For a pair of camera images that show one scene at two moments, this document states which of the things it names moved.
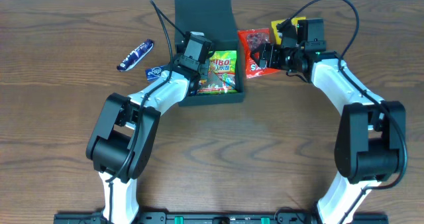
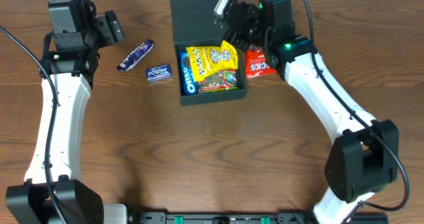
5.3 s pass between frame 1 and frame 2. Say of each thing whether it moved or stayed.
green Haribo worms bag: stayed
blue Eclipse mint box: stayed
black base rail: stayed
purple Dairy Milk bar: stayed
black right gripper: moved
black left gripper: moved
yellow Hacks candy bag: moved
